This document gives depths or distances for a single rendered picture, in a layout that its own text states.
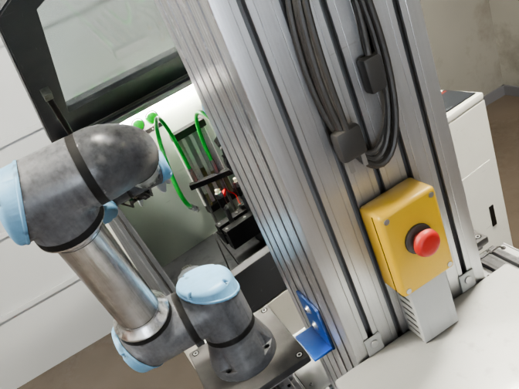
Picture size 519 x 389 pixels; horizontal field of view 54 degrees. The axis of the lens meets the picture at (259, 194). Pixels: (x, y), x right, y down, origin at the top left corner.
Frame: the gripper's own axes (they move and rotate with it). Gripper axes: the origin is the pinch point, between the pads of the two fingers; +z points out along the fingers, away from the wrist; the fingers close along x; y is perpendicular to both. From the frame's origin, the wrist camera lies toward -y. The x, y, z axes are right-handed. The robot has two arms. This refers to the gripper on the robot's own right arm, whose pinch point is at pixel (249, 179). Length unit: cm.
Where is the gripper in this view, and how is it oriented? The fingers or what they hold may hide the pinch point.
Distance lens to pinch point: 149.8
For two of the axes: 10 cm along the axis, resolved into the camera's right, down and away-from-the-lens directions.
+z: 3.7, 8.2, 4.3
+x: 7.9, -5.2, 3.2
